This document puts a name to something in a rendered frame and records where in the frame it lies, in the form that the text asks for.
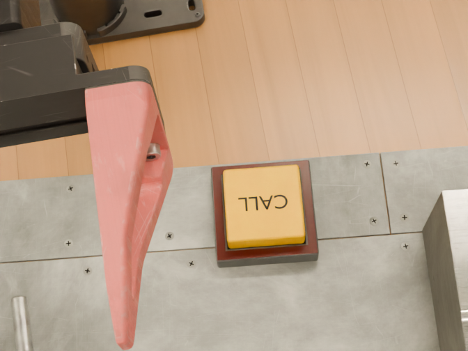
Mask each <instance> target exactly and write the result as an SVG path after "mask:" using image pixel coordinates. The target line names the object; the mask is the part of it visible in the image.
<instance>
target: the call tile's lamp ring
mask: <svg viewBox="0 0 468 351"><path fill-rule="evenodd" d="M295 164H296V165H298V167H299V169H301V174H302V187H303V195H304V209H305V216H306V229H307V238H308V245H303V246H293V247H275V248H265V249H247V250H237V251H226V248H225V236H224V214H223V202H222V190H221V175H223V172H224V171H225V170H230V169H247V168H258V167H267V166H285V165H295ZM212 181H213V194H214V217H215V230H216V243H217V260H234V259H244V258H262V257H272V256H291V255H301V254H317V253H318V247H317V240H316V232H315V219H314V212H313V199H312V191H311V179H310V171H309V161H308V160H302V161H293V162H275V163H265V164H248V165H238V166H220V167H212Z"/></svg>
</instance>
